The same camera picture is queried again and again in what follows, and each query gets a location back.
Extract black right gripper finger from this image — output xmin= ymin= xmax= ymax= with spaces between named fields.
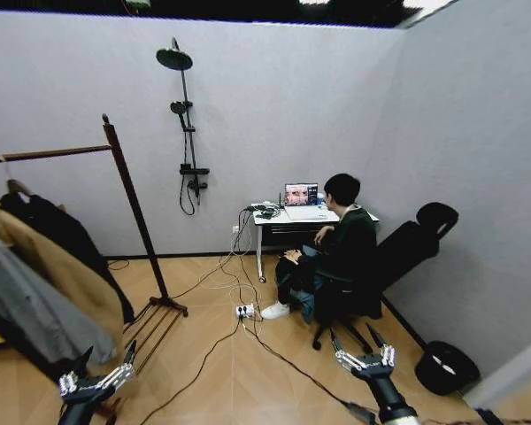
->
xmin=328 ymin=327 xmax=365 ymax=371
xmin=365 ymin=322 xmax=396 ymax=367

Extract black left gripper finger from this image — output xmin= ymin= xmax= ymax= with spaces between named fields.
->
xmin=95 ymin=339 xmax=138 ymax=393
xmin=57 ymin=346 xmax=94 ymax=396

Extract grey garment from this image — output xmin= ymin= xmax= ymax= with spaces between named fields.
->
xmin=0 ymin=229 xmax=116 ymax=367

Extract black garment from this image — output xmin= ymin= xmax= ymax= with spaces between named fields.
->
xmin=0 ymin=192 xmax=136 ymax=324

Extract wooden clothes hanger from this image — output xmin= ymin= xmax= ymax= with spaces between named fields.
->
xmin=0 ymin=154 xmax=35 ymax=198

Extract black round bin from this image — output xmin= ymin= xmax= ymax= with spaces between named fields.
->
xmin=414 ymin=340 xmax=481 ymax=397

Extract black office chair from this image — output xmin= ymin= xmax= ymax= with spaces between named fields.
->
xmin=312 ymin=202 xmax=460 ymax=352

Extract person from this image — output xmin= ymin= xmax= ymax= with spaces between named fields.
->
xmin=259 ymin=173 xmax=378 ymax=327

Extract beige coat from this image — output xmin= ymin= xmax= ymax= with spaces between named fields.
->
xmin=0 ymin=192 xmax=127 ymax=337

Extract white desk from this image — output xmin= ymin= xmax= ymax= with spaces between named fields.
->
xmin=246 ymin=202 xmax=381 ymax=284

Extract dark wooden clothes rack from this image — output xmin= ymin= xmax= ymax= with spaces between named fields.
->
xmin=0 ymin=113 xmax=189 ymax=420

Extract open laptop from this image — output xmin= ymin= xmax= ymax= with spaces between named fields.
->
xmin=284 ymin=182 xmax=341 ymax=221

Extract black hand shower head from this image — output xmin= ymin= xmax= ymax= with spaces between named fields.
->
xmin=169 ymin=100 xmax=192 ymax=130

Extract black shower column set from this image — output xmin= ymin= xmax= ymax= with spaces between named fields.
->
xmin=155 ymin=36 xmax=211 ymax=217

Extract black cable with connector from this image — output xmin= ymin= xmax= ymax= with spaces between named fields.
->
xmin=245 ymin=322 xmax=380 ymax=425

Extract long black floor cable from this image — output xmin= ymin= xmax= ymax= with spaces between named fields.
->
xmin=151 ymin=319 xmax=244 ymax=425

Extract black devices with cables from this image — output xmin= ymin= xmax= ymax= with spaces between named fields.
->
xmin=246 ymin=201 xmax=285 ymax=220

